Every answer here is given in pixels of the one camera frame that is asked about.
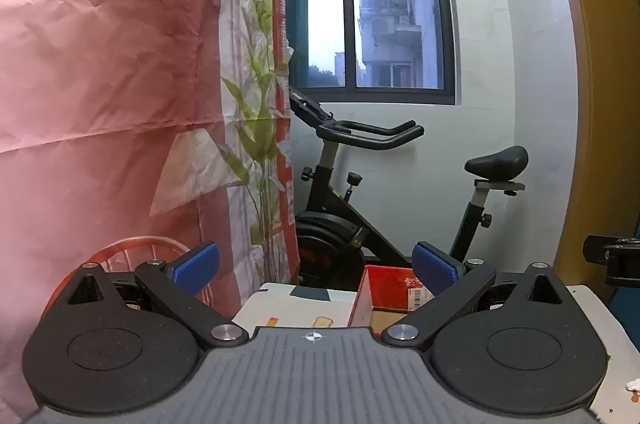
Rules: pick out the black exercise bike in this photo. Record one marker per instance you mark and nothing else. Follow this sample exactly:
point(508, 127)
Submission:
point(325, 239)

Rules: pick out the dark framed window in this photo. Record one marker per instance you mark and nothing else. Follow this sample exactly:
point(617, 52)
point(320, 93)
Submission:
point(344, 4)

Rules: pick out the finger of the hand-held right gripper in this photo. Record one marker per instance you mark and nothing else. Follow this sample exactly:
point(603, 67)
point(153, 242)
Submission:
point(620, 264)

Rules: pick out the yellow wooden door frame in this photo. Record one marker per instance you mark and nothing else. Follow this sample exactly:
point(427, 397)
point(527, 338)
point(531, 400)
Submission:
point(600, 104)

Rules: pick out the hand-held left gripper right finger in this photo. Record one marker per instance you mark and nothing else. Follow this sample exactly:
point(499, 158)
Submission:
point(435, 269)

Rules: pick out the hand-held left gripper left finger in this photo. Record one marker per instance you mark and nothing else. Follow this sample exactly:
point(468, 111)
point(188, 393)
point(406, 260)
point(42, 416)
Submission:
point(195, 266)

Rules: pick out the red strawberry printed box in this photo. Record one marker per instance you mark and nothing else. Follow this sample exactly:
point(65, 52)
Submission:
point(390, 285)

